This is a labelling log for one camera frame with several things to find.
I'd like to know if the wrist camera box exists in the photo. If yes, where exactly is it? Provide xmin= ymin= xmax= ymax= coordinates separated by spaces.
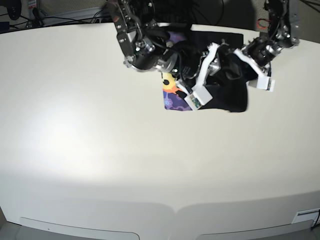
xmin=184 ymin=86 xmax=213 ymax=111
xmin=247 ymin=76 xmax=276 ymax=92

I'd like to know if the white label plate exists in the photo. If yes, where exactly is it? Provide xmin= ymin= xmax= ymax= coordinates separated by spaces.
xmin=292 ymin=208 xmax=320 ymax=224

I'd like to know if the black T-shirt with print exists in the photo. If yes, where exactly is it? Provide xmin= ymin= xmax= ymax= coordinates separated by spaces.
xmin=154 ymin=26 xmax=250 ymax=113

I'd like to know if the black cable at corner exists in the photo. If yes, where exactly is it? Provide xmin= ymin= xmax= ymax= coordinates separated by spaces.
xmin=310 ymin=209 xmax=320 ymax=231

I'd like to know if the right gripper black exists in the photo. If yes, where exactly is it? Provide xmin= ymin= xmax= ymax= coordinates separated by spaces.
xmin=172 ymin=42 xmax=222 ymax=94

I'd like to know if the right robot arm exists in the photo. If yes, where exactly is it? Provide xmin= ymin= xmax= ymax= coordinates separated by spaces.
xmin=105 ymin=0 xmax=221 ymax=95

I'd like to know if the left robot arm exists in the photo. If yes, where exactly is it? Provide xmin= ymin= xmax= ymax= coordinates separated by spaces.
xmin=241 ymin=0 xmax=300 ymax=77

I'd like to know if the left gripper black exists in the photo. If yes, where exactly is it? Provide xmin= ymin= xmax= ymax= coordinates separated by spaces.
xmin=233 ymin=37 xmax=284 ymax=78

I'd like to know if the black power strip red light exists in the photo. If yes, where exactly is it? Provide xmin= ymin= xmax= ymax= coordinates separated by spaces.
xmin=93 ymin=16 xmax=109 ymax=24

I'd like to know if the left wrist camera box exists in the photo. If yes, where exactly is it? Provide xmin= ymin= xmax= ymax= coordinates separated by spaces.
xmin=247 ymin=76 xmax=276 ymax=92

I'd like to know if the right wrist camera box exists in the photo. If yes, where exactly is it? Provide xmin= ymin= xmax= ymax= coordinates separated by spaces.
xmin=184 ymin=86 xmax=213 ymax=111

